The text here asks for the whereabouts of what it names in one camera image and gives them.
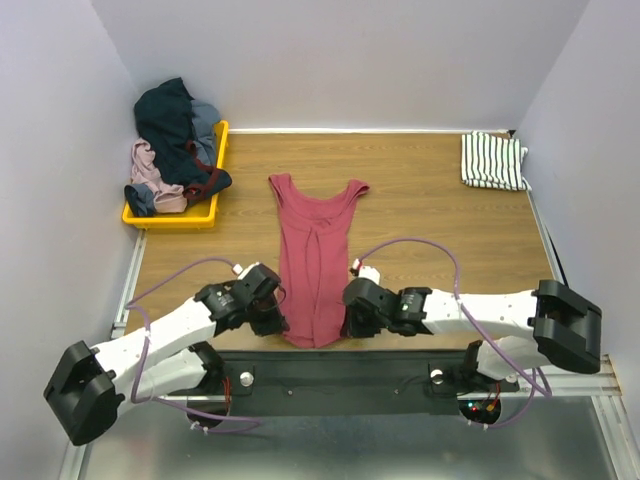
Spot red tank top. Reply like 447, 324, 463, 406
268, 173, 369, 349

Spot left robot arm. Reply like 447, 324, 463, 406
43, 280, 285, 446

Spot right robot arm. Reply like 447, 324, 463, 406
342, 277, 602, 392

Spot striped folded tank top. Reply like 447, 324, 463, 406
460, 131, 531, 191

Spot yellow plastic bin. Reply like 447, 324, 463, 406
121, 120, 230, 231

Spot pink garment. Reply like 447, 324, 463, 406
125, 138, 187, 217

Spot maroon trimmed dark garment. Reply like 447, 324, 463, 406
183, 140, 232, 204

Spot grey blue garment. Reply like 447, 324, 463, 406
191, 99, 221, 166

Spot dark navy garment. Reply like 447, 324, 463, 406
134, 77, 211, 188

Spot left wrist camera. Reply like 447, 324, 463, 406
237, 262, 281, 298

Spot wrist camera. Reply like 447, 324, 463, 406
237, 262, 281, 298
350, 258, 381, 285

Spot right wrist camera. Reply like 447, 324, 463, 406
350, 258, 381, 285

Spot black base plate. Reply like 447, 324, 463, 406
164, 349, 521, 416

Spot aluminium frame rail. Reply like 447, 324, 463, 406
79, 357, 624, 401

